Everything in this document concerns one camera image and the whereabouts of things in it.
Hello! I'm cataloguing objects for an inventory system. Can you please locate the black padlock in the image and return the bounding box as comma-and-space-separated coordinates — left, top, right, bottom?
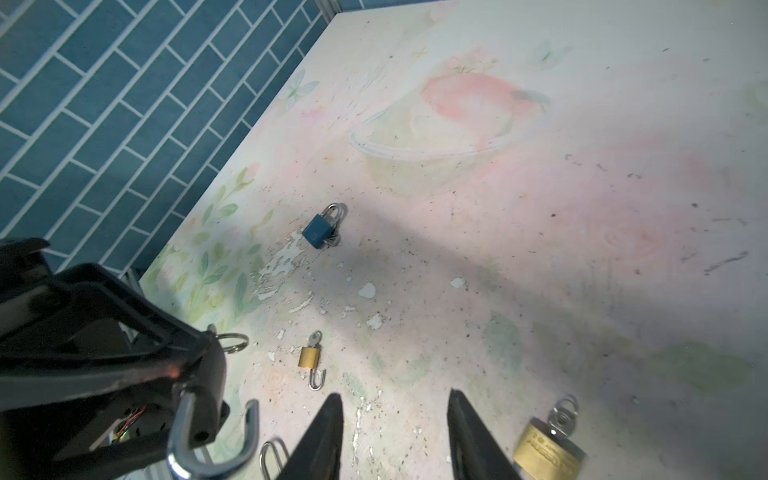
167, 326, 260, 479

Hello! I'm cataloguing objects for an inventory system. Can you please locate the large brass padlock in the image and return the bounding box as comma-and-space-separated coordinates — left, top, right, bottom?
512, 394, 586, 480

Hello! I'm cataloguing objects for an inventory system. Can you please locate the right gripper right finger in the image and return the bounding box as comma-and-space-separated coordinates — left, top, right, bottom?
447, 389, 521, 480

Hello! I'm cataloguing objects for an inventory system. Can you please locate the small brass padlock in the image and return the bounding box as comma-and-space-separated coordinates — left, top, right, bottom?
298, 330, 326, 391

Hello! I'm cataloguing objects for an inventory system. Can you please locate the red padlock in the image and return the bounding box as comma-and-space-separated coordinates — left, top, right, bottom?
259, 436, 290, 480

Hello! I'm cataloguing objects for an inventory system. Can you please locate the blue padlock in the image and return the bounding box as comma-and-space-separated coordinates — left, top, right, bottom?
302, 203, 347, 250

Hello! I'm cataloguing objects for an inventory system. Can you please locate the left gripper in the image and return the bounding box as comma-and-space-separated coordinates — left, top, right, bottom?
1, 238, 209, 479

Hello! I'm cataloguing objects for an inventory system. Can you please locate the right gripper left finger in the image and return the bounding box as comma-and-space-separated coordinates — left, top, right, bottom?
277, 393, 344, 480

